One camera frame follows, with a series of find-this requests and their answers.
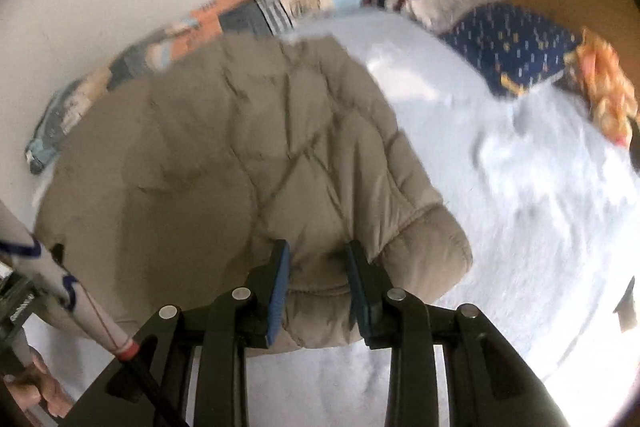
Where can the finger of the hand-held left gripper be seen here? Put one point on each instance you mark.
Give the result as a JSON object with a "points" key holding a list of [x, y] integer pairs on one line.
{"points": [[58, 254]]}

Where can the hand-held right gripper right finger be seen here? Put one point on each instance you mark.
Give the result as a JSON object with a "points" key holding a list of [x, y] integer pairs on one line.
{"points": [[357, 297]]}

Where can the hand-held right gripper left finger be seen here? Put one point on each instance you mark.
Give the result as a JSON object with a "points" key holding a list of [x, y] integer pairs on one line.
{"points": [[280, 297]]}

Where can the khaki puffer jacket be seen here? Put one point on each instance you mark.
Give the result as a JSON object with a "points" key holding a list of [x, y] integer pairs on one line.
{"points": [[225, 147]]}

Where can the person's left hand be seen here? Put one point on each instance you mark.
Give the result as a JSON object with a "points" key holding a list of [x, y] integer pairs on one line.
{"points": [[50, 387]]}

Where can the light blue fleece bed blanket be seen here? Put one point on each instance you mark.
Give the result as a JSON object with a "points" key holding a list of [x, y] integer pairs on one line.
{"points": [[525, 232]]}

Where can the patchwork printed blanket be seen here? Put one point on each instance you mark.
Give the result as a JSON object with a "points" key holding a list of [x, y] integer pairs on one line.
{"points": [[225, 14]]}

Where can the navy dotted pillow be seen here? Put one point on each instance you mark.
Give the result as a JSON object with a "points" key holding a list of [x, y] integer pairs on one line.
{"points": [[515, 42]]}

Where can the orange plush toy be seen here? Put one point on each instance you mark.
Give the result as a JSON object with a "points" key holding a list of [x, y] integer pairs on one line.
{"points": [[605, 82]]}

